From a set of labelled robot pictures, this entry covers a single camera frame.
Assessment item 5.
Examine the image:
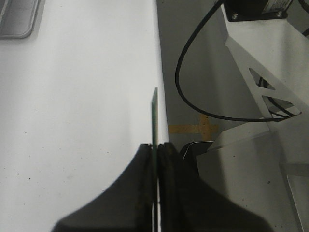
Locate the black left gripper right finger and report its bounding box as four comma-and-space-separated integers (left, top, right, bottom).
157, 143, 267, 232

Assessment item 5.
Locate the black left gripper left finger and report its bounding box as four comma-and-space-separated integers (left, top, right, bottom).
55, 144, 154, 232

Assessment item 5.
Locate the green board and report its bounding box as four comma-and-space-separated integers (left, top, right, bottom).
151, 88, 159, 232

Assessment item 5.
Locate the grey metal tray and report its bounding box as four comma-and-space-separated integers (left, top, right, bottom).
0, 0, 45, 40

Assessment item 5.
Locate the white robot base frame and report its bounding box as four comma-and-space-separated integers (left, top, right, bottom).
197, 6, 309, 232

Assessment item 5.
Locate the black cable loop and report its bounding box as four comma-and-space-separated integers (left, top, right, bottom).
175, 0, 302, 123

